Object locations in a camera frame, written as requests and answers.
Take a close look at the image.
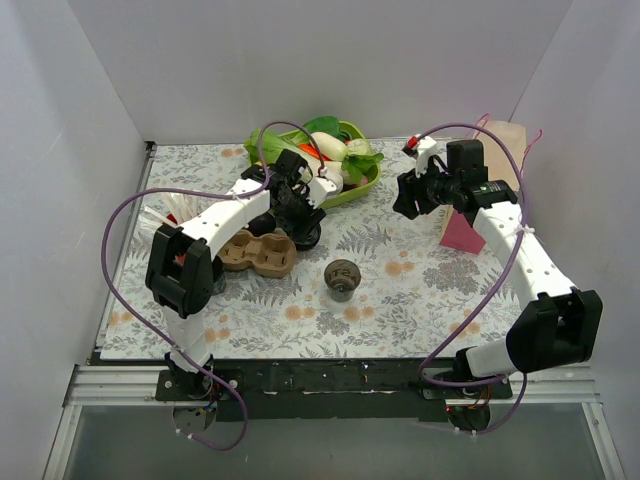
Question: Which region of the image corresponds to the black coffee cup lid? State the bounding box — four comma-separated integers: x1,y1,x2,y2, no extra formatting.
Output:
293,224,321,252

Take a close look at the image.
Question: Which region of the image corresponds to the dark paper coffee cup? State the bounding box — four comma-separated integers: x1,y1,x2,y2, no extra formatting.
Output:
324,259,361,303

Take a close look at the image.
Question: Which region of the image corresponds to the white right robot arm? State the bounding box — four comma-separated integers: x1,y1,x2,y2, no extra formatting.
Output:
393,137,603,398

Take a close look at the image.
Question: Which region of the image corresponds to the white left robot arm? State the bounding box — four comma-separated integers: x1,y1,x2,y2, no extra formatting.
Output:
145,151,339,400

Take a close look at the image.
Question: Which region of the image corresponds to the purple eggplant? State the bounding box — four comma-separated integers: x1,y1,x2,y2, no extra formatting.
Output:
246,212,277,237

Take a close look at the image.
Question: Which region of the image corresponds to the brown cardboard cup carrier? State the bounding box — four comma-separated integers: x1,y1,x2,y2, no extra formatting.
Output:
218,229,297,278

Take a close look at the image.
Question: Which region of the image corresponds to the orange carrot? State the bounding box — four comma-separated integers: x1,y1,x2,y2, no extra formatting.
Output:
298,144,330,161

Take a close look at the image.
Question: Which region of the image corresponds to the green napa cabbage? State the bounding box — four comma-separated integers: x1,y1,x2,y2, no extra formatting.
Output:
244,129,321,172

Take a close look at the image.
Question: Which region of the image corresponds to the green vegetable basket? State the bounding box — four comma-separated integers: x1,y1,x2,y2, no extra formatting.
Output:
258,119,384,206

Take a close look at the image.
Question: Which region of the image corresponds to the white radish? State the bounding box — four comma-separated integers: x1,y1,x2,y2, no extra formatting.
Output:
311,132,348,162

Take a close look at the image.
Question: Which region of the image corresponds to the green leafy bok choy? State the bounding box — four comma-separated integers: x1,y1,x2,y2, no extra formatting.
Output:
290,116,352,145

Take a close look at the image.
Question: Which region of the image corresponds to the pink paper gift bag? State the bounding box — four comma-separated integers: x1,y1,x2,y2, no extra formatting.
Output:
439,113,543,255

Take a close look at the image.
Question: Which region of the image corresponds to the red holder of straws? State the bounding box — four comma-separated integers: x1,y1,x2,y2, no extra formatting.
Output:
139,193,199,239

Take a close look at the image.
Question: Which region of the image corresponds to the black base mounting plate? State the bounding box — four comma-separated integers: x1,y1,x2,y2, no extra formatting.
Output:
154,357,513,424

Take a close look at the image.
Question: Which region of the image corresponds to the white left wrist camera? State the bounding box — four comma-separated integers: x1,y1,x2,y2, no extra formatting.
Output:
306,170,344,209

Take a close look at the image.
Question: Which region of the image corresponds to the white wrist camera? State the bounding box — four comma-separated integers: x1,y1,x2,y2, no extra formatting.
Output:
306,170,344,209
402,136,438,177

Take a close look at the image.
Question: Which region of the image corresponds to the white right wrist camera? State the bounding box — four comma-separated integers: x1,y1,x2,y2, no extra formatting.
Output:
402,136,438,177

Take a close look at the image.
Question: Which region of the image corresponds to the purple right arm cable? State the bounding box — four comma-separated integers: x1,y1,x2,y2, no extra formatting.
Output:
412,121,533,434

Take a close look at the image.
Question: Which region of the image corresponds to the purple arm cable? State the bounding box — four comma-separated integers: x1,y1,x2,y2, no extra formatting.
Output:
412,121,533,434
101,120,331,452

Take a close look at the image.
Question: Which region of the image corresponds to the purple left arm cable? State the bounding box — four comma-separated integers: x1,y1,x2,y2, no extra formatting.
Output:
101,120,331,452

